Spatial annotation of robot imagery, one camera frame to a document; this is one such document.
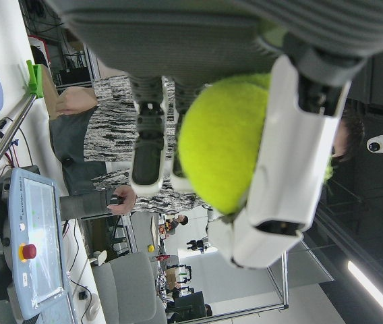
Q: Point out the ceiling light strip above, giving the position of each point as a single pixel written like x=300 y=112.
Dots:
x=377 y=292

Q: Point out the yellow-green tennis ball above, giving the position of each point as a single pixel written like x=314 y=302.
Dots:
x=222 y=141

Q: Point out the green plastic clamp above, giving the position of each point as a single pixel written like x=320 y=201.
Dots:
x=35 y=79

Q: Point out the blue grey teach pendant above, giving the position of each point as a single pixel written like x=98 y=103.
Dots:
x=39 y=236

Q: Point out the aluminium profile frame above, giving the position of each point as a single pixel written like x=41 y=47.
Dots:
x=284 y=283

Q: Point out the silver metal rod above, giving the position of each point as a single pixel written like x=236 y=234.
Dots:
x=7 y=135

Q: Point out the small black monitor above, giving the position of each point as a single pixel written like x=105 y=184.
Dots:
x=189 y=303

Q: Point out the grey white left robot hand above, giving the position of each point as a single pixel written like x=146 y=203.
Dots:
x=164 y=37

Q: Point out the person in patterned sweater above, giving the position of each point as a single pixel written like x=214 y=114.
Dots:
x=110 y=121

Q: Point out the grey office chair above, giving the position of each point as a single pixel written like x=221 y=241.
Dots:
x=127 y=290

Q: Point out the dark-haired seated person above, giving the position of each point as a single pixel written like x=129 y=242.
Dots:
x=208 y=309

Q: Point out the black power adapter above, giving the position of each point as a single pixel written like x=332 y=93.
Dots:
x=83 y=296

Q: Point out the yellow round button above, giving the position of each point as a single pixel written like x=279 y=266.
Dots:
x=151 y=248

